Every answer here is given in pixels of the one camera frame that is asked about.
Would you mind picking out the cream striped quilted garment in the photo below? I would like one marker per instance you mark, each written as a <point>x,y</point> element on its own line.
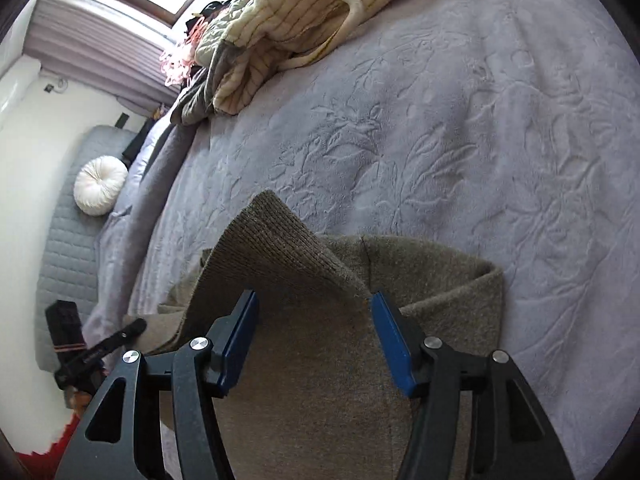
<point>274,36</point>

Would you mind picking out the brown knit sweater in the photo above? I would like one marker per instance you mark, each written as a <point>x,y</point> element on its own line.
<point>315,399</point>

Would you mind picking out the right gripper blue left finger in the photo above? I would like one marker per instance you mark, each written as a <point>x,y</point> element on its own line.
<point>119,436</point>

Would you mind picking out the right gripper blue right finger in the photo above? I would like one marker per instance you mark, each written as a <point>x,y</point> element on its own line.
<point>511,435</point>

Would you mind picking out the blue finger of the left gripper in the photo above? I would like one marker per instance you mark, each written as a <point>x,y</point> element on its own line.
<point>126,335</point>

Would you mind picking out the lavender embossed bed blanket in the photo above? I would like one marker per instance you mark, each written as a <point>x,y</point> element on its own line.
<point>504,129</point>

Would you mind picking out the white round cushion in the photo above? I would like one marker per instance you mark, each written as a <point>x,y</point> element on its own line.
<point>98,185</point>

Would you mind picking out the purple pleated curtain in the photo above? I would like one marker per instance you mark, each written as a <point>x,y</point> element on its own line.
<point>85,41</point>

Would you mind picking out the grey quilted headboard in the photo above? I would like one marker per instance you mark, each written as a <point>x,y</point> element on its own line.
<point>68,268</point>

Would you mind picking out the pink red clothes pile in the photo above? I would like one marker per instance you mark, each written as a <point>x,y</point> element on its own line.
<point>177,64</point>

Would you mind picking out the black camera box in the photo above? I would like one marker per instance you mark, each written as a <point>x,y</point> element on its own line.
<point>65,330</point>

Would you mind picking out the grey garment in pile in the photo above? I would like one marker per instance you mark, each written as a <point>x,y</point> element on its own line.
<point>196,102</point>

